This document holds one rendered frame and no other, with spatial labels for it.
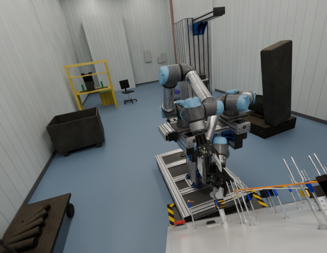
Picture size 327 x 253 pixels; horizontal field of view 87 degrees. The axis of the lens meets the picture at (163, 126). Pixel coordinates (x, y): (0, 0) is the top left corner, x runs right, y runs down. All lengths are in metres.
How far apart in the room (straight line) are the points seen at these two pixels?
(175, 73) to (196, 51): 0.57
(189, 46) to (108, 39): 9.16
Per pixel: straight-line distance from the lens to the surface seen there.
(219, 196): 0.98
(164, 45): 11.83
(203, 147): 0.76
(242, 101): 1.27
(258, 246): 0.39
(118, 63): 10.62
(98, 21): 10.75
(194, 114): 0.76
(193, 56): 1.66
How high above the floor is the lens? 1.82
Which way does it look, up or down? 24 degrees down
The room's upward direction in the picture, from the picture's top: 8 degrees counter-clockwise
